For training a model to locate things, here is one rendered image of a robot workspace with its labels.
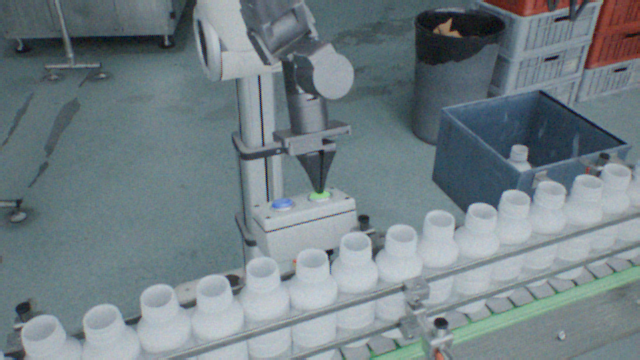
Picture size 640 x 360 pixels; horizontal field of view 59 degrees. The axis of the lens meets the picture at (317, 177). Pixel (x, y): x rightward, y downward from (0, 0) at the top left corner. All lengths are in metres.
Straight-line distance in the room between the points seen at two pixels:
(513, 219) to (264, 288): 0.35
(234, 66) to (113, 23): 3.30
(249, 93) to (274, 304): 0.65
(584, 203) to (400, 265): 0.29
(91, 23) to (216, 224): 2.29
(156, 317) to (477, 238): 0.41
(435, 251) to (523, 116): 0.95
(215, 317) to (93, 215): 2.16
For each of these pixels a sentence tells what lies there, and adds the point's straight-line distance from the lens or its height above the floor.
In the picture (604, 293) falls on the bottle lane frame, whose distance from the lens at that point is 1.00.
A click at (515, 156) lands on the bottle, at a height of 0.89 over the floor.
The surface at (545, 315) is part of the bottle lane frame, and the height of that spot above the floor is 0.97.
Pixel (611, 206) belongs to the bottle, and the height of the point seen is 1.12.
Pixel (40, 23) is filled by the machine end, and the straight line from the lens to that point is 4.57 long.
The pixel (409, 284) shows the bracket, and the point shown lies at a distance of 0.71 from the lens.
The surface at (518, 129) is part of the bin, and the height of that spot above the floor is 0.83.
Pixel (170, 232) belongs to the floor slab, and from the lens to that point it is 2.58.
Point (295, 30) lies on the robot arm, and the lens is 0.78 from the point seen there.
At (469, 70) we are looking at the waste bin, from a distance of 2.91.
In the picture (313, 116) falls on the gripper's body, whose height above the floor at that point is 1.24.
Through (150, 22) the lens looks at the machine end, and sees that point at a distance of 4.35.
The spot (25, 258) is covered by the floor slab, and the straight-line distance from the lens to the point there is 2.67.
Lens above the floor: 1.62
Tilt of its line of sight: 35 degrees down
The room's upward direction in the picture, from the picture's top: straight up
